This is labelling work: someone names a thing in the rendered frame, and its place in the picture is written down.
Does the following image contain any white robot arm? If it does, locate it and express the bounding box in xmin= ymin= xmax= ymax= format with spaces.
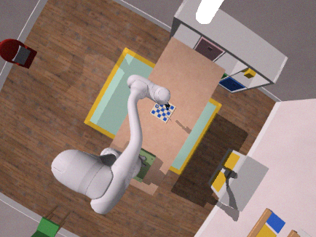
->
xmin=51 ymin=75 xmax=170 ymax=214

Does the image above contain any blue and cream chessboard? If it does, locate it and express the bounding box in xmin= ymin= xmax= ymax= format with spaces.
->
xmin=150 ymin=102 xmax=175 ymax=123

